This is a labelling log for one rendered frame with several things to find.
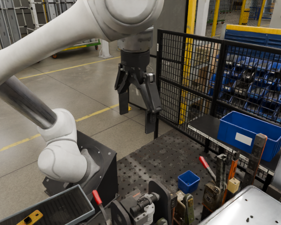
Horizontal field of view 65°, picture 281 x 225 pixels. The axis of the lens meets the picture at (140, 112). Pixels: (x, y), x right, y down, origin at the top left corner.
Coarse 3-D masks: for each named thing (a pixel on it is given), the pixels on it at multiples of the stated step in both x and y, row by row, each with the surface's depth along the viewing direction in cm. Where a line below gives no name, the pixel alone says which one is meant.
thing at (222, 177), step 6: (216, 156) 91; (222, 156) 90; (222, 162) 91; (228, 162) 86; (216, 168) 91; (222, 168) 92; (216, 174) 92; (222, 174) 93; (216, 180) 93; (222, 180) 94
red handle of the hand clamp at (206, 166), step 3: (201, 159) 99; (204, 159) 99; (201, 162) 99; (204, 162) 98; (204, 165) 98; (207, 165) 98; (207, 168) 97; (210, 168) 98; (207, 171) 98; (210, 171) 97; (210, 174) 97; (213, 174) 97; (213, 177) 96; (213, 180) 96; (222, 186) 95
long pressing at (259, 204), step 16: (240, 192) 100; (256, 192) 100; (224, 208) 93; (240, 208) 93; (256, 208) 93; (272, 208) 93; (208, 224) 86; (224, 224) 86; (240, 224) 86; (256, 224) 86; (272, 224) 86
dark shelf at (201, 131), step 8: (200, 120) 153; (208, 120) 153; (216, 120) 153; (192, 128) 146; (200, 128) 143; (208, 128) 143; (216, 128) 143; (208, 136) 137; (216, 136) 135; (224, 144) 128; (232, 152) 125; (240, 152) 121; (280, 152) 121; (248, 160) 118; (264, 160) 115; (272, 160) 115; (264, 168) 111; (272, 168) 110
